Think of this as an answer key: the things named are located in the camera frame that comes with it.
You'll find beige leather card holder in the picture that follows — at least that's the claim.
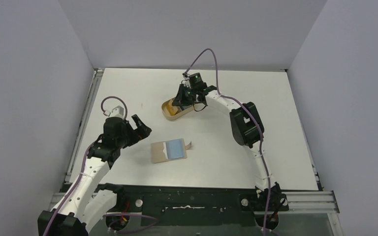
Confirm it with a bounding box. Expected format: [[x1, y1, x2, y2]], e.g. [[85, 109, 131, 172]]
[[151, 138, 192, 164]]

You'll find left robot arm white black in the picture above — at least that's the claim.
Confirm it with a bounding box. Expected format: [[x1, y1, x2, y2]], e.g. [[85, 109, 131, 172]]
[[37, 115, 152, 236]]

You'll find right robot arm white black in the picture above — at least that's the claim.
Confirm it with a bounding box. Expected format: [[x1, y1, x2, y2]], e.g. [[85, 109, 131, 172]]
[[172, 72, 277, 210]]

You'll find yellow card with black stripe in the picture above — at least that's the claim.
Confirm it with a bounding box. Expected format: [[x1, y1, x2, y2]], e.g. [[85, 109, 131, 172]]
[[165, 100, 180, 116]]

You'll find beige oval tray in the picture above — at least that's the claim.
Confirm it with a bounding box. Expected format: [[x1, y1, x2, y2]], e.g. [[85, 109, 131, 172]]
[[161, 98, 194, 120]]

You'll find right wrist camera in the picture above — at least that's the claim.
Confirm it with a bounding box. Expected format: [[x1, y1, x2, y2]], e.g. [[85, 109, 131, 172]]
[[181, 72, 190, 87]]

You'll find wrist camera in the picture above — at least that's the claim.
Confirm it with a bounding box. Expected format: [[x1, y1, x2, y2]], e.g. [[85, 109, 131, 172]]
[[104, 106, 126, 119], [181, 72, 190, 87]]

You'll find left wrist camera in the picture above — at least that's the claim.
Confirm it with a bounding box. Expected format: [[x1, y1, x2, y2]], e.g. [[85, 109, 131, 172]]
[[104, 106, 126, 119]]

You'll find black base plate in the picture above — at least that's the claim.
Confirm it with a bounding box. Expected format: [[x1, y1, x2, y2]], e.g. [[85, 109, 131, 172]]
[[61, 183, 291, 228]]

